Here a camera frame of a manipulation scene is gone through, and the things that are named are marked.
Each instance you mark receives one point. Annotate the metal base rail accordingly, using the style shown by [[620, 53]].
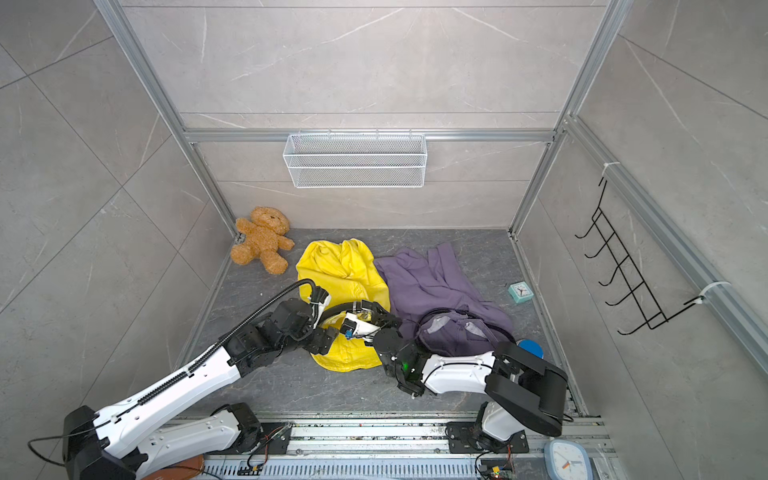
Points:
[[378, 445]]

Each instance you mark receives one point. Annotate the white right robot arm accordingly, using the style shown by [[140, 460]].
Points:
[[525, 392]]

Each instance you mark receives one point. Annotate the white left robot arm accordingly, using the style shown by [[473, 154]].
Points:
[[130, 439]]

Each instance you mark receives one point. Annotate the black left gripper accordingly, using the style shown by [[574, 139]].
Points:
[[325, 339]]

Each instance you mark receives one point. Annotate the blue round object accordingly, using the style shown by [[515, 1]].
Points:
[[532, 347]]

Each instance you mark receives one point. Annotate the purple trousers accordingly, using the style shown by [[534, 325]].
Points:
[[420, 283]]

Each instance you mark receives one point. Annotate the brown teddy bear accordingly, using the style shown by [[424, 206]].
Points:
[[264, 235]]

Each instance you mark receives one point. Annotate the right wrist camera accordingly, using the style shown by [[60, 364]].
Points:
[[354, 328]]

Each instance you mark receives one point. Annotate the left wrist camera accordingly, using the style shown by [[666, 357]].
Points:
[[319, 299]]

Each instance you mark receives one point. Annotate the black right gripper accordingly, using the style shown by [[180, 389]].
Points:
[[392, 322]]

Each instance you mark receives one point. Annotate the white wire mesh basket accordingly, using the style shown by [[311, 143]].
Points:
[[359, 160]]

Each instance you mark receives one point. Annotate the black wire hook rack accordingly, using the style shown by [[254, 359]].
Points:
[[627, 272]]

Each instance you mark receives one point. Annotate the small green alarm clock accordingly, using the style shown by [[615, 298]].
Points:
[[521, 292]]

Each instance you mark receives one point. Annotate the black belt on purple trousers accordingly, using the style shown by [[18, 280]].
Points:
[[454, 333]]

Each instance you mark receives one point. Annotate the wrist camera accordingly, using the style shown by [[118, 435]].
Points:
[[319, 299], [354, 328]]

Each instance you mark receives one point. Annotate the white round wall clock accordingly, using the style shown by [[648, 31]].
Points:
[[567, 460]]

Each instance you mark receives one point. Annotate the yellow trousers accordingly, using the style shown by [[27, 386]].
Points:
[[348, 273]]

